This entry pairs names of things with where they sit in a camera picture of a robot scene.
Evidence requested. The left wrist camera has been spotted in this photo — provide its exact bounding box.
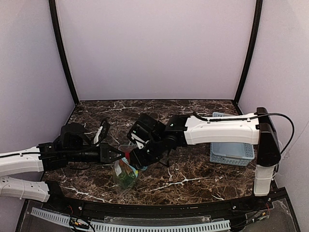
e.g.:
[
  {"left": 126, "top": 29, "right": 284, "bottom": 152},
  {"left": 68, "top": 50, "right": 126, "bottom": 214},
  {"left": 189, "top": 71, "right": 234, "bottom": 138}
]
[{"left": 93, "top": 118, "right": 111, "bottom": 146}]

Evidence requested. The grey slotted cable duct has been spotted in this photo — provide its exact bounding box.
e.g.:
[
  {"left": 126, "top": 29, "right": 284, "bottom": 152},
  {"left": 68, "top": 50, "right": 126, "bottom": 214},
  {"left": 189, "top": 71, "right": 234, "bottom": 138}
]
[{"left": 31, "top": 207, "right": 231, "bottom": 232}]

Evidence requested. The light blue plastic basket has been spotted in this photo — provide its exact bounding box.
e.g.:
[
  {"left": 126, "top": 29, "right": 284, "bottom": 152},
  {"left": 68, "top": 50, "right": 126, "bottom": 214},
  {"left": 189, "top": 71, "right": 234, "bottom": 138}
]
[{"left": 209, "top": 111, "right": 255, "bottom": 167}]

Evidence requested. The right black frame post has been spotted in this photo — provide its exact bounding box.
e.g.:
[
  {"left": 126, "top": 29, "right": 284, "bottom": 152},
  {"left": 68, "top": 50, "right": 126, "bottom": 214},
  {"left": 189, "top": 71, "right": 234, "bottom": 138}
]
[{"left": 232, "top": 0, "right": 263, "bottom": 107}]

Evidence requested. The clear zip top bag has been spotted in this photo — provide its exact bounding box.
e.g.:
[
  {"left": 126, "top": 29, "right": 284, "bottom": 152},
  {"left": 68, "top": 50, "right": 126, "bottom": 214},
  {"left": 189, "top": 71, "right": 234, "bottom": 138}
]
[{"left": 113, "top": 145, "right": 139, "bottom": 195}]

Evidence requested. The black front rail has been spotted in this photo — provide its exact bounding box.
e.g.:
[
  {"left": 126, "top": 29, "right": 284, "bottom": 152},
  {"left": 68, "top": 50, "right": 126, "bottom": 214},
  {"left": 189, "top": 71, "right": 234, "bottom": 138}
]
[{"left": 43, "top": 188, "right": 268, "bottom": 219}]

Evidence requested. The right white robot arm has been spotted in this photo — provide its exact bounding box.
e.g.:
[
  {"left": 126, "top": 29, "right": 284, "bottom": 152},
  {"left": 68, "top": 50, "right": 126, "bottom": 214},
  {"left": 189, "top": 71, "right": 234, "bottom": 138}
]
[{"left": 126, "top": 107, "right": 284, "bottom": 197}]

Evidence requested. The green grapes bunch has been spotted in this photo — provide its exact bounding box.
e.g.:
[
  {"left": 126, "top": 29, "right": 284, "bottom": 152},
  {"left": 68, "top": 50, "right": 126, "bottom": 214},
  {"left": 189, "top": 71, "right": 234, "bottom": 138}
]
[{"left": 115, "top": 166, "right": 139, "bottom": 189}]

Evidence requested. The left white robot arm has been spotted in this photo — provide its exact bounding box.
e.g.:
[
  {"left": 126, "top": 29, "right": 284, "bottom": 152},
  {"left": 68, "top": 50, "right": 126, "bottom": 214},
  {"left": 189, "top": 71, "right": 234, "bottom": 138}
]
[{"left": 0, "top": 120, "right": 125, "bottom": 203}]

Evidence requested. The left black frame post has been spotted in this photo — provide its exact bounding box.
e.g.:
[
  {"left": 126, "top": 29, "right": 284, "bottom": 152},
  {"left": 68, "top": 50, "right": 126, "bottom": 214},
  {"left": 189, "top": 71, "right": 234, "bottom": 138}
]
[{"left": 48, "top": 0, "right": 79, "bottom": 105}]

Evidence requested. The black frame post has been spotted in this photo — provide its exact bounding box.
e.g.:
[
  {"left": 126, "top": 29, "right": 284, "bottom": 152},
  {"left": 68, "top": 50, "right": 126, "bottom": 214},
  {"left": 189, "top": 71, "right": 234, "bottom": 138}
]
[
  {"left": 232, "top": 0, "right": 263, "bottom": 107},
  {"left": 48, "top": 0, "right": 79, "bottom": 105}
]

